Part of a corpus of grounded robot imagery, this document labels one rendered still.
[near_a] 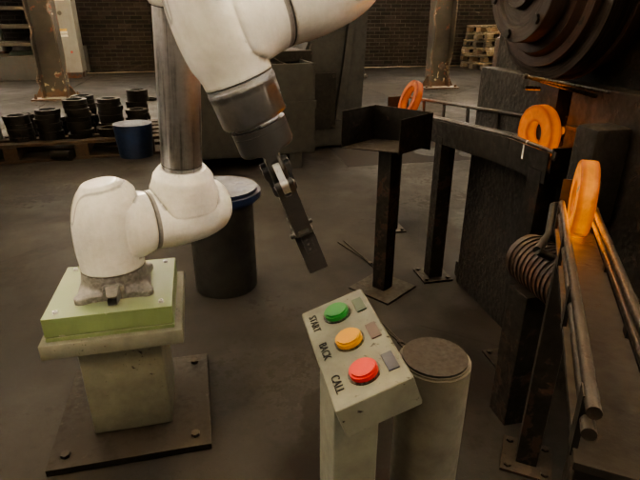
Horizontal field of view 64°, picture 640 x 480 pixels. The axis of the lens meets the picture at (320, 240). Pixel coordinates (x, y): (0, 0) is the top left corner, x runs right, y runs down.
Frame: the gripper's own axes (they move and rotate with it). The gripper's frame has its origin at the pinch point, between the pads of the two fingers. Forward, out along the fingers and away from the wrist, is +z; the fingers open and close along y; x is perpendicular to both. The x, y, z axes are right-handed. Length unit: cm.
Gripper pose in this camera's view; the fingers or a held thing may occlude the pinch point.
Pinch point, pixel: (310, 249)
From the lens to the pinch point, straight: 76.5
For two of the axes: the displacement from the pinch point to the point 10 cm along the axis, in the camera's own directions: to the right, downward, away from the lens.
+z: 3.4, 8.3, 4.4
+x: -9.2, 4.0, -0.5
